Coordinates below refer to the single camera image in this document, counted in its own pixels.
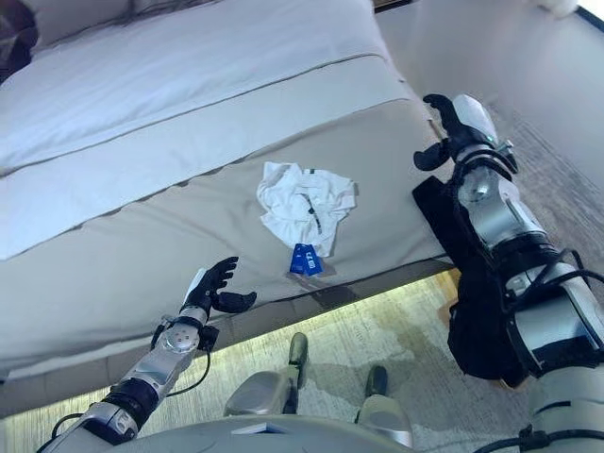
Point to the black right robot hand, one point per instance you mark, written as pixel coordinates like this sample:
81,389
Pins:
469,122

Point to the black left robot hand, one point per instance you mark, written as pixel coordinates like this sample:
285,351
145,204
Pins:
207,288

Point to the blue hang tag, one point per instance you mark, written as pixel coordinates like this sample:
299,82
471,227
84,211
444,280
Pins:
297,258
313,264

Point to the white t-shirt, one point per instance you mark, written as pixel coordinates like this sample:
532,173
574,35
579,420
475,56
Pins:
292,212

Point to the dark long-sleeve jacket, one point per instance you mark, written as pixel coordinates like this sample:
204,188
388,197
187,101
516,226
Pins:
476,307

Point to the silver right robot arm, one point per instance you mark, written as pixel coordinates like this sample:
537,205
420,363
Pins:
500,212

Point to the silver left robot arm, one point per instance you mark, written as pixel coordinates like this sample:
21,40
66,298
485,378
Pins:
174,340

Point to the beige bed runner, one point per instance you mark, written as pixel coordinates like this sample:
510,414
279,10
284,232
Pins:
141,273

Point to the robot left leg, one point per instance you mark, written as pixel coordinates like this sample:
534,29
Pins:
259,391

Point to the robot leg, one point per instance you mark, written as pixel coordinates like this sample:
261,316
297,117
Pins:
382,415
259,391

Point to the grey robot torso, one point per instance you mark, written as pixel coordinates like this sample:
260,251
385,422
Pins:
212,441

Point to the robot right leg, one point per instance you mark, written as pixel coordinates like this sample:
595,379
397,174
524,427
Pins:
382,415

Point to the white duvet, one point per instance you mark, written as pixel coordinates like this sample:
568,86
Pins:
189,71

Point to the grey striped rug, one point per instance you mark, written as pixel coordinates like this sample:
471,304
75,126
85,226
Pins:
424,377

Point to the plain beige pillow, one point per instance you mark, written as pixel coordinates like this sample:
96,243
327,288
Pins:
80,19

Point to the line-patterned pillow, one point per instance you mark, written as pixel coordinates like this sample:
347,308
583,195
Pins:
16,38

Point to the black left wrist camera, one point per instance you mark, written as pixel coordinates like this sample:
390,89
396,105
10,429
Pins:
210,337

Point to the beige upholstered bed frame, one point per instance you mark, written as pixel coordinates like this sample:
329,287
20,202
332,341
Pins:
56,368

